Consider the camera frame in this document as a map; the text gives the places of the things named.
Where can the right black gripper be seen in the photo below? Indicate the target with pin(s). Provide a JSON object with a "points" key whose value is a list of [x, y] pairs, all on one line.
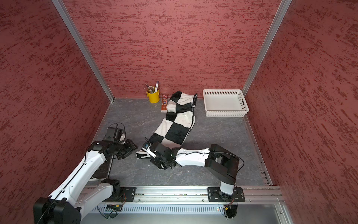
{"points": [[154, 160]]}

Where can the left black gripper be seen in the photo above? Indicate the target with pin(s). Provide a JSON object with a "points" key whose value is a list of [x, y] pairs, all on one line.
{"points": [[131, 148]]}

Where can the black white checkered pillowcase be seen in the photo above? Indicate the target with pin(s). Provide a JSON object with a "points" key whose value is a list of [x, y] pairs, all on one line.
{"points": [[176, 126]]}

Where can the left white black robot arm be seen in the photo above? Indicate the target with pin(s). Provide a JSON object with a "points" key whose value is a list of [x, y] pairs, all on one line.
{"points": [[66, 204]]}

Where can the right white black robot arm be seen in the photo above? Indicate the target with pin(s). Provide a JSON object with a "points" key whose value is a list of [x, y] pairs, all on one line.
{"points": [[221, 163]]}

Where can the dark hardcover book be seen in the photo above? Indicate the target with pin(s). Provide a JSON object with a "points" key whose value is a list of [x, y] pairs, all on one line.
{"points": [[103, 171]]}

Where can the yellow pencil cup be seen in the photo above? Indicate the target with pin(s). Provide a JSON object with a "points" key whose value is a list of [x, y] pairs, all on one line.
{"points": [[153, 97]]}

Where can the bundle of pencils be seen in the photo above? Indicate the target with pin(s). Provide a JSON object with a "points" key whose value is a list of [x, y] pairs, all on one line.
{"points": [[151, 89]]}

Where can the white perforated plastic basket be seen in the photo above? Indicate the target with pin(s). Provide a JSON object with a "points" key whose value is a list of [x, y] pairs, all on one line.
{"points": [[225, 103]]}

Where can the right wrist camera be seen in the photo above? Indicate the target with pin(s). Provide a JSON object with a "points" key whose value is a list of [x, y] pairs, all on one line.
{"points": [[146, 146]]}

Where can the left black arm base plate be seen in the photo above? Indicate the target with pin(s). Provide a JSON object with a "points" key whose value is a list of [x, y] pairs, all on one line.
{"points": [[126, 194]]}

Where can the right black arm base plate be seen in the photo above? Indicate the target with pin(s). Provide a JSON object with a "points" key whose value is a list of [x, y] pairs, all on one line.
{"points": [[215, 195]]}

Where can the aluminium front rail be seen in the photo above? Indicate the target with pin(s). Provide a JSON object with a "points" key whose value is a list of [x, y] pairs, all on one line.
{"points": [[199, 195]]}

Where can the left aluminium corner post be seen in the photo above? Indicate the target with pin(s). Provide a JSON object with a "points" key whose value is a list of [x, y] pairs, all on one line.
{"points": [[64, 14]]}

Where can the aluminium corner post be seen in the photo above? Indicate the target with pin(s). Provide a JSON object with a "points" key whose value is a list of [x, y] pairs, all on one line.
{"points": [[278, 18], [64, 14]]}

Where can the right aluminium corner post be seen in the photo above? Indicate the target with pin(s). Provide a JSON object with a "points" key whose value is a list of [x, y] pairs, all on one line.
{"points": [[278, 18]]}

